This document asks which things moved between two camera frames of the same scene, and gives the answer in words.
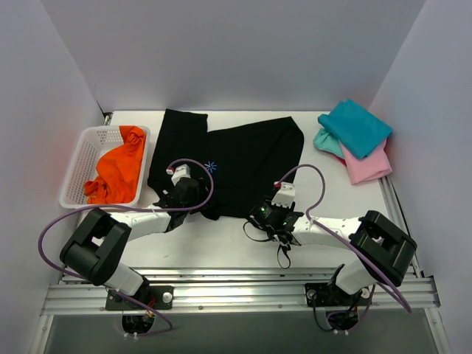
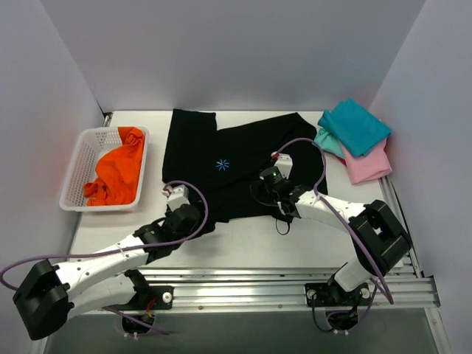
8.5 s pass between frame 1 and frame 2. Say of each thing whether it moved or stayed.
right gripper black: moved
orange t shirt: stayed
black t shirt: moved
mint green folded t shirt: stayed
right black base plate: stayed
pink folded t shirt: stayed
